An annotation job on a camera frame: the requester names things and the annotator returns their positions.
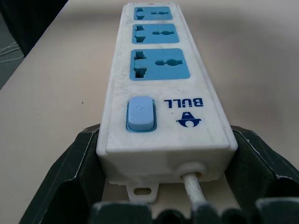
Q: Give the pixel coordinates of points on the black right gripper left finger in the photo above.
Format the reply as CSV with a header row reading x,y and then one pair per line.
x,y
70,168

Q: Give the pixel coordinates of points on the white blue power strip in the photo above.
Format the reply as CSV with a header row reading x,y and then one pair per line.
x,y
161,98

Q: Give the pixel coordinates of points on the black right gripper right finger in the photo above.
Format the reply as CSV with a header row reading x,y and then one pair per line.
x,y
259,163

